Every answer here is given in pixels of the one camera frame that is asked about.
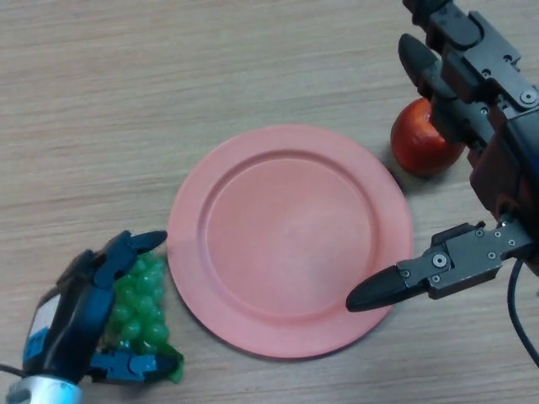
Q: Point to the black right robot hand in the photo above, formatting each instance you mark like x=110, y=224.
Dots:
x=509, y=160

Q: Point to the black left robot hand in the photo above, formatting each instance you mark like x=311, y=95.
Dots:
x=71, y=320

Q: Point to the green plastic grape bunch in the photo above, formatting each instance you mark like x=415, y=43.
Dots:
x=139, y=303

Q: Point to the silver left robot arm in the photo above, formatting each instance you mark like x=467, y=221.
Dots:
x=42, y=391

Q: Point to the pink round plate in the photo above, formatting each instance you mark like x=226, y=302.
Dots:
x=290, y=240

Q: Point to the red apple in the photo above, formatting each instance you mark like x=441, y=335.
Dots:
x=417, y=139

